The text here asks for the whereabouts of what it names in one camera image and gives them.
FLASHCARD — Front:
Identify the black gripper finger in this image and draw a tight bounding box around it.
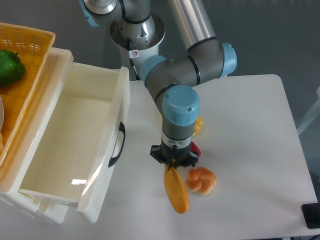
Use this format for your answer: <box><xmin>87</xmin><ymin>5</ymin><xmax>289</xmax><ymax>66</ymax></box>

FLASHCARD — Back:
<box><xmin>174</xmin><ymin>151</ymin><xmax>199</xmax><ymax>168</ymax></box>
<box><xmin>150</xmin><ymin>145</ymin><xmax>174</xmax><ymax>171</ymax></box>

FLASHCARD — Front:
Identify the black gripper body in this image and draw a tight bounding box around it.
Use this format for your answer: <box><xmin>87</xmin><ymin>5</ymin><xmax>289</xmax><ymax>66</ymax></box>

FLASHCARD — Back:
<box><xmin>161</xmin><ymin>141</ymin><xmax>191</xmax><ymax>166</ymax></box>

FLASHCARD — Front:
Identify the long orange baguette bread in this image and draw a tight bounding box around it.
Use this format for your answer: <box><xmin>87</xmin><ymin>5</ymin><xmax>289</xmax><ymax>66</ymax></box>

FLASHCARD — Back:
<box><xmin>163</xmin><ymin>164</ymin><xmax>190</xmax><ymax>214</ymax></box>

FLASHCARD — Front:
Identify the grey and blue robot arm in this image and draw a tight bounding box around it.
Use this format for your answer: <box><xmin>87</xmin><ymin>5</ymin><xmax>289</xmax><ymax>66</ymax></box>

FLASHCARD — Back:
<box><xmin>79</xmin><ymin>0</ymin><xmax>237</xmax><ymax>169</ymax></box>

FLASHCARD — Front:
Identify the round knotted bread roll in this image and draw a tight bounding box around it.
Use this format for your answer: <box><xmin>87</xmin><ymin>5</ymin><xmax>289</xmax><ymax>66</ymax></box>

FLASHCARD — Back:
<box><xmin>185</xmin><ymin>167</ymin><xmax>218</xmax><ymax>197</ymax></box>

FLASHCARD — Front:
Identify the bread piece in basket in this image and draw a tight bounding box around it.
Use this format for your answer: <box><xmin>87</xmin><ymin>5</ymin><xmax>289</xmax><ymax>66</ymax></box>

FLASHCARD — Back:
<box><xmin>0</xmin><ymin>132</ymin><xmax>4</xmax><ymax>152</ymax></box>

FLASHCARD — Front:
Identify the red bell pepper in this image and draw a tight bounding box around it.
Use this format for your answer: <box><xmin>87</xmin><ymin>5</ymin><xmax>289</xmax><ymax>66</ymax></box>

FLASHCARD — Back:
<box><xmin>190</xmin><ymin>141</ymin><xmax>202</xmax><ymax>157</ymax></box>

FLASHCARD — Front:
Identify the orange yellow fruit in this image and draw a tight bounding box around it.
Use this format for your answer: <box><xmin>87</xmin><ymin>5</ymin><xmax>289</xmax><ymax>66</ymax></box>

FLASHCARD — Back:
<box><xmin>193</xmin><ymin>116</ymin><xmax>204</xmax><ymax>136</ymax></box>

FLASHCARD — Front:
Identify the white plastic drawer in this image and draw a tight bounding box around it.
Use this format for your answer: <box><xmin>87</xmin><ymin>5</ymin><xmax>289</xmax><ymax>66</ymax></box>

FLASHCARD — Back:
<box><xmin>19</xmin><ymin>63</ymin><xmax>130</xmax><ymax>223</ymax></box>

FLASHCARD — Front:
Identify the black device at table edge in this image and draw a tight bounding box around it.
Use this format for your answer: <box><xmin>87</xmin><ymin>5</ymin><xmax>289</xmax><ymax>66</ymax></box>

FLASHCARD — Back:
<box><xmin>301</xmin><ymin>203</ymin><xmax>320</xmax><ymax>229</ymax></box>

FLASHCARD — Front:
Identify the white plate in basket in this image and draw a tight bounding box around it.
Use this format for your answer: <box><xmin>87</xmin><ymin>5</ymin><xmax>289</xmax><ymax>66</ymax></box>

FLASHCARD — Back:
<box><xmin>0</xmin><ymin>97</ymin><xmax>5</xmax><ymax>130</ymax></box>

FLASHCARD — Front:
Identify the orange woven basket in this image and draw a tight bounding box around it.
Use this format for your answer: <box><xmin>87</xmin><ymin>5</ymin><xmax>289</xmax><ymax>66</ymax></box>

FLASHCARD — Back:
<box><xmin>0</xmin><ymin>22</ymin><xmax>56</xmax><ymax>163</ymax></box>

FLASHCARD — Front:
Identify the green bell pepper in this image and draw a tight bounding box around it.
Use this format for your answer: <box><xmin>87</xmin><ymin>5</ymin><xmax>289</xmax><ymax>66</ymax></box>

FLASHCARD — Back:
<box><xmin>0</xmin><ymin>49</ymin><xmax>26</xmax><ymax>87</ymax></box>

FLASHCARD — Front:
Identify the dark blue drawer handle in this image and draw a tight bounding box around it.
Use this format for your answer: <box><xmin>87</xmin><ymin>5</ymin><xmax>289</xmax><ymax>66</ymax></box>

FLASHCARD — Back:
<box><xmin>108</xmin><ymin>121</ymin><xmax>126</xmax><ymax>168</ymax></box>

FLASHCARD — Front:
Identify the black cable on pedestal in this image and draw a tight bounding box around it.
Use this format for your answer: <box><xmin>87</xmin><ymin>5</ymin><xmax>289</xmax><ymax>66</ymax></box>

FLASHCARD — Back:
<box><xmin>126</xmin><ymin>37</ymin><xmax>142</xmax><ymax>81</ymax></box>

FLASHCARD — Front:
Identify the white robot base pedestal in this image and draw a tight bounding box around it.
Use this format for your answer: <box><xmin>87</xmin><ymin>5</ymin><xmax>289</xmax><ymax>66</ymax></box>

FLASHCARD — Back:
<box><xmin>110</xmin><ymin>12</ymin><xmax>166</xmax><ymax>81</ymax></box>

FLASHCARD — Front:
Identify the white drawer cabinet frame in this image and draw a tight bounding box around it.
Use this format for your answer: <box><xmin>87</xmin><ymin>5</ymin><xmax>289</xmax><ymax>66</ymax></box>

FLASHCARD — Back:
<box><xmin>0</xmin><ymin>47</ymin><xmax>74</xmax><ymax>224</ymax></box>

